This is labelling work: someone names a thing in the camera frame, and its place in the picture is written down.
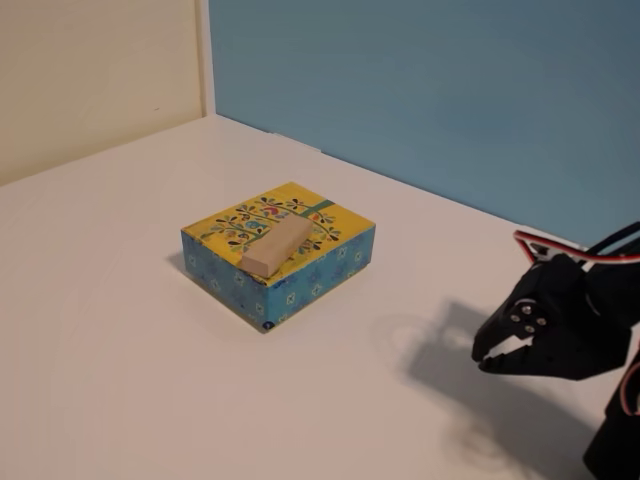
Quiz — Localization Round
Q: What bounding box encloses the yellow and teal floral box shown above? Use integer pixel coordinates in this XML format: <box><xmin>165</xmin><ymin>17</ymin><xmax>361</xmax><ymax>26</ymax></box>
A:
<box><xmin>180</xmin><ymin>181</ymin><xmax>377</xmax><ymax>335</ymax></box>

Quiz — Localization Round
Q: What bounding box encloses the red white black servo cable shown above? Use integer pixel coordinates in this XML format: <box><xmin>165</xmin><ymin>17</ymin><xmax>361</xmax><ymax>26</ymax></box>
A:
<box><xmin>619</xmin><ymin>349</ymin><xmax>640</xmax><ymax>417</ymax></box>
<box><xmin>513</xmin><ymin>229</ymin><xmax>640</xmax><ymax>265</ymax></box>

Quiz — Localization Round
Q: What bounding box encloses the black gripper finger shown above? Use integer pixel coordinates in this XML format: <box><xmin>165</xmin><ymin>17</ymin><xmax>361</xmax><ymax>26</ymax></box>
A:
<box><xmin>471</xmin><ymin>294</ymin><xmax>552</xmax><ymax>363</ymax></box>
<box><xmin>477</xmin><ymin>346</ymin><xmax>537</xmax><ymax>377</ymax></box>

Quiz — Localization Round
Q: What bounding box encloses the blue backdrop panel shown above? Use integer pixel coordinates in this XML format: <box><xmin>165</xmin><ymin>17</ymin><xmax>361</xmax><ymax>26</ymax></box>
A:
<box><xmin>207</xmin><ymin>0</ymin><xmax>640</xmax><ymax>251</ymax></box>

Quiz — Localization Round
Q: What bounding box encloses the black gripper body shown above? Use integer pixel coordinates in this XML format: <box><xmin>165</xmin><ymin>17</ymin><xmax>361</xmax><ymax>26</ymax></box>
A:
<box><xmin>516</xmin><ymin>252</ymin><xmax>635</xmax><ymax>382</ymax></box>

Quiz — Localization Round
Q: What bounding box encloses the wooden Jenga block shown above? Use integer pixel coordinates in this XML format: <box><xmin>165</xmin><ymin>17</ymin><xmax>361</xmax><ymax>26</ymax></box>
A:
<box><xmin>241</xmin><ymin>215</ymin><xmax>314</xmax><ymax>278</ymax></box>

